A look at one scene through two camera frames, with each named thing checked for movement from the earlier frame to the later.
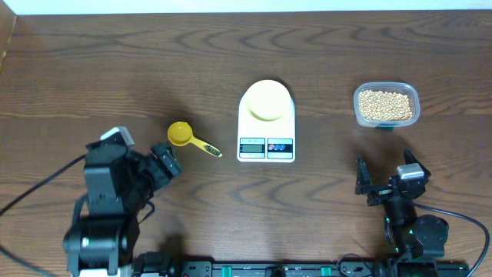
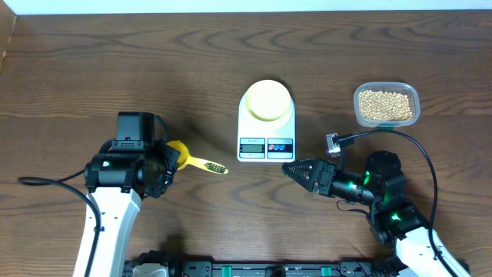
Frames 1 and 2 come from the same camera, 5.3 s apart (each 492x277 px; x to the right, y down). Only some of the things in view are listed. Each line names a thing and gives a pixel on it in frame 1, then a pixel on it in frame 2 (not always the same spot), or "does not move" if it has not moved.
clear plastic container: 386,105 does not move
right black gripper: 380,193 to 322,171
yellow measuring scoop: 181,133 to 185,158
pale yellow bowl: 268,100 does not move
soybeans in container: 385,105 does not move
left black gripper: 170,161 does not move
